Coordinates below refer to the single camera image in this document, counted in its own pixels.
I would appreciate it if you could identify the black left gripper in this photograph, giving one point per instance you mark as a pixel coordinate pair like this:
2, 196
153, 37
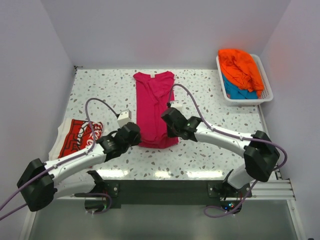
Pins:
136, 140

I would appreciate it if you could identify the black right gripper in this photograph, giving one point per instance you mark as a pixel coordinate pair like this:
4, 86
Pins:
170, 133

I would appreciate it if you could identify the magenta t shirt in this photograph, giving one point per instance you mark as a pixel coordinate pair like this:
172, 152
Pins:
152, 95

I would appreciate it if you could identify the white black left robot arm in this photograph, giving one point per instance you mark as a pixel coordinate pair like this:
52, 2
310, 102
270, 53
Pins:
39, 181

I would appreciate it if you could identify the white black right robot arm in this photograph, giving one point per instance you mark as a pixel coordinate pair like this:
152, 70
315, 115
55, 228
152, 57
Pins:
258, 152

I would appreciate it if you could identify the folded white red t shirt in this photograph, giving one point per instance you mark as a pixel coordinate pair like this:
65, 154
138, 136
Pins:
74, 145

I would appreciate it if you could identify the blue t shirt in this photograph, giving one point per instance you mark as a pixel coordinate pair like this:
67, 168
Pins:
235, 93

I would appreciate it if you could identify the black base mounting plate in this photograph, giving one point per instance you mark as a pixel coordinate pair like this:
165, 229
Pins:
116, 193

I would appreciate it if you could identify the orange t shirt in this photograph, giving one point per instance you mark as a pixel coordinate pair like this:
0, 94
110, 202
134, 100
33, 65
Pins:
240, 69

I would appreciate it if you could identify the white plastic basket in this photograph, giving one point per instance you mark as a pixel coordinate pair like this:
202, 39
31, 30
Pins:
266, 95

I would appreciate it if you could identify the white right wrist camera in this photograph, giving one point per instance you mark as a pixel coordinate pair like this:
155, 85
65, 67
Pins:
175, 104

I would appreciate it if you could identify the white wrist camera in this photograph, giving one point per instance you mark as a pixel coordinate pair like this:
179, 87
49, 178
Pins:
175, 104
124, 117

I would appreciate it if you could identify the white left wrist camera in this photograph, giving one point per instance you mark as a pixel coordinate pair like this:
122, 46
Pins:
124, 117

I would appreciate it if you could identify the aluminium rail frame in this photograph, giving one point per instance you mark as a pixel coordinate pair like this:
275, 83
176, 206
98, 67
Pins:
267, 215

